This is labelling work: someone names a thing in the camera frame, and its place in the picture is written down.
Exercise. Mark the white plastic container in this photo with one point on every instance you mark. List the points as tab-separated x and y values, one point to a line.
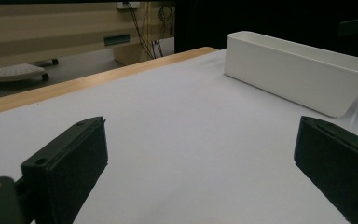
292	74

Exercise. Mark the wooden desk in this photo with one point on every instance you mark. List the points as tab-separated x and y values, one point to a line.
43	31

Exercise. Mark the white power strip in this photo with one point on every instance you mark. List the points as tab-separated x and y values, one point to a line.
128	5

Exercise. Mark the black curtain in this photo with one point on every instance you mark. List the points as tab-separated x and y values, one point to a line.
261	15

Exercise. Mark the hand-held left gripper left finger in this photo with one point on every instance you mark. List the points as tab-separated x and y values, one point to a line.
68	161

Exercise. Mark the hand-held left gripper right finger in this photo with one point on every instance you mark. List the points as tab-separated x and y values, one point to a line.
338	161

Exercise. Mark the white wheeled dolly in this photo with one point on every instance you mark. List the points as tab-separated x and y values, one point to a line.
12	72

